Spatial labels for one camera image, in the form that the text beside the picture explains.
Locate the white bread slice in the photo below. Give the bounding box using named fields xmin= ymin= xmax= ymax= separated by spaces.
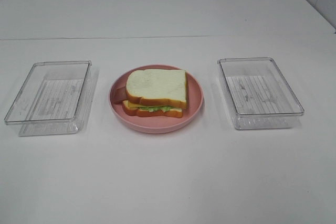
xmin=125 ymin=69 xmax=187 ymax=109

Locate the bread slice with orange crust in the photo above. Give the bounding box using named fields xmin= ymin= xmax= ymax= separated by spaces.
xmin=122 ymin=100 xmax=183 ymax=118

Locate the green lettuce leaf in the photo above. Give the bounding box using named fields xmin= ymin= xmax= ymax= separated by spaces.
xmin=138 ymin=105 xmax=173 ymax=112

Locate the yellow cheese slice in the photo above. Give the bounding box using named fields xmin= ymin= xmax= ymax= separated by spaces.
xmin=127 ymin=100 xmax=143 ymax=108

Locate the bacon strip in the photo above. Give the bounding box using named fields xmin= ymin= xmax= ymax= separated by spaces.
xmin=113 ymin=87 xmax=128 ymax=104

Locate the clear right plastic tray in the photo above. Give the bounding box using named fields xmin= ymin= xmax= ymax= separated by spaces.
xmin=217 ymin=57 xmax=304 ymax=130

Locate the clear plastic tray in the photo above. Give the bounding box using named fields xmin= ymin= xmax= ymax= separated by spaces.
xmin=4 ymin=60 xmax=92 ymax=136
xmin=217 ymin=57 xmax=304 ymax=130

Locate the clear left plastic tray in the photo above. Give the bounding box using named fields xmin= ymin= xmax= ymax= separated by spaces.
xmin=4 ymin=60 xmax=92 ymax=136

